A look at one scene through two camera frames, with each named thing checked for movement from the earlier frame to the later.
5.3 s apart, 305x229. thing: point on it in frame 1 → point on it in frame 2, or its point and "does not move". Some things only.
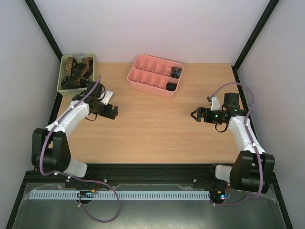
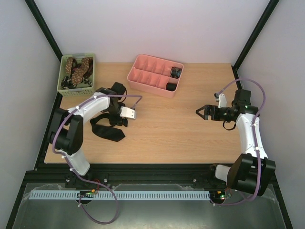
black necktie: [68, 81] → [107, 132]
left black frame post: [36, 13] does not move
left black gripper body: [100, 111] → [112, 119]
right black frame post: [259, 26] does not move
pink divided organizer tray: [152, 74] does not move
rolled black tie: [171, 86] does not move
